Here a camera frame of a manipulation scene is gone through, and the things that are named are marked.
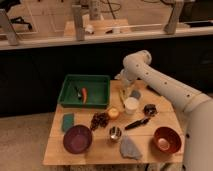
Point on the grey cloth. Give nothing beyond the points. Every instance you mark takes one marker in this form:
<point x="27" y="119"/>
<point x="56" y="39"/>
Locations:
<point x="128" y="149"/>

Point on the green plastic tray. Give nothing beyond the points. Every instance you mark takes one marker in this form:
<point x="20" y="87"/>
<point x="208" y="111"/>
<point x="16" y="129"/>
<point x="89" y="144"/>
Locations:
<point x="98" y="91"/>

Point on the orange carrot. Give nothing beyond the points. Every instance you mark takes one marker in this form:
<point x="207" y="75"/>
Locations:
<point x="84" y="94"/>

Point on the dark green utensil in tray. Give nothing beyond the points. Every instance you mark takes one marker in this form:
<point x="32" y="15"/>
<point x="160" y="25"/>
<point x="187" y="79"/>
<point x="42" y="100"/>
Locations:
<point x="79" y="95"/>

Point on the dark round object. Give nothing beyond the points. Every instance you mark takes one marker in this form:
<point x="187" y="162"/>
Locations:
<point x="150" y="110"/>

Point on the orange bowl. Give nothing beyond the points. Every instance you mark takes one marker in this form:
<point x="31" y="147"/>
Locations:
<point x="167" y="140"/>

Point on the small metal cup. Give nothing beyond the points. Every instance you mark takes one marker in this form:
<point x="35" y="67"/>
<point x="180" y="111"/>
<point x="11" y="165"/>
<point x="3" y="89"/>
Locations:
<point x="115" y="133"/>

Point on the yellow orange fruit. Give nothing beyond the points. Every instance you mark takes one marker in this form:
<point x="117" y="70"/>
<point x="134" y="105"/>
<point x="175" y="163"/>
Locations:
<point x="113" y="113"/>

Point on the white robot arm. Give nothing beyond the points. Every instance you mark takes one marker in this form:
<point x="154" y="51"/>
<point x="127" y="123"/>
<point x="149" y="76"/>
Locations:
<point x="198" y="150"/>

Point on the green sponge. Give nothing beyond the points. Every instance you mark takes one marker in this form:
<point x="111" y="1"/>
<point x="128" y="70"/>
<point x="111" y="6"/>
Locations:
<point x="67" y="122"/>

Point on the yellow banana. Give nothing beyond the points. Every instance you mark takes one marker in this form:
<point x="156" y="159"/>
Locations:
<point x="123" y="94"/>

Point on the grey round lid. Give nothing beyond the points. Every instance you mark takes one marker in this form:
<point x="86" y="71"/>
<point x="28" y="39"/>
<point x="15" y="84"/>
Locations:
<point x="135" y="94"/>

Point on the right wooden post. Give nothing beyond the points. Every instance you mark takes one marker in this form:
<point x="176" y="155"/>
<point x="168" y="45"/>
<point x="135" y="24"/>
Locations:
<point x="170" y="27"/>

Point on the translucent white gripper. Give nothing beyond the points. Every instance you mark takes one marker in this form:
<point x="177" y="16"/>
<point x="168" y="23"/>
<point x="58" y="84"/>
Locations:
<point x="127" y="79"/>

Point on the black handled utensil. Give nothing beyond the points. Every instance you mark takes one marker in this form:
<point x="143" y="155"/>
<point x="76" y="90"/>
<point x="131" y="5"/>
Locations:
<point x="137" y="123"/>

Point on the black rectangular block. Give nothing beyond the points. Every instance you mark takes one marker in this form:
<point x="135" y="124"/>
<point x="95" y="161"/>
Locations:
<point x="152" y="90"/>

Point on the purple bowl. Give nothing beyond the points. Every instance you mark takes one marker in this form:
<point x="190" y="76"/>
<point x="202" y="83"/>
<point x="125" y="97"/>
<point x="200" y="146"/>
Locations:
<point x="77" y="139"/>

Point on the middle wooden post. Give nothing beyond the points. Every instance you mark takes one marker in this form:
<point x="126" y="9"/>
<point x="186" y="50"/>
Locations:
<point x="78" y="22"/>

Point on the bunch of dark grapes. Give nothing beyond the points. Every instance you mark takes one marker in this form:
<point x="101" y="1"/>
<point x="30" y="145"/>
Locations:
<point x="99" y="119"/>

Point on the wooden post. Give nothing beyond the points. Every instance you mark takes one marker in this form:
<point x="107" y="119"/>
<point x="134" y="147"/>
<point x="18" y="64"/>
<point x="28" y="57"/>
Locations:
<point x="170" y="27"/>
<point x="8" y="28"/>
<point x="78" y="22"/>

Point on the wooden table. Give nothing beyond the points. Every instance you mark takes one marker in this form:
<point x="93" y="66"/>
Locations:
<point x="104" y="151"/>

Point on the left wooden post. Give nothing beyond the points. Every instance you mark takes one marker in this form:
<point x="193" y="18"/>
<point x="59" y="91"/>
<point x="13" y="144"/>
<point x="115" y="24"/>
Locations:
<point x="8" y="28"/>

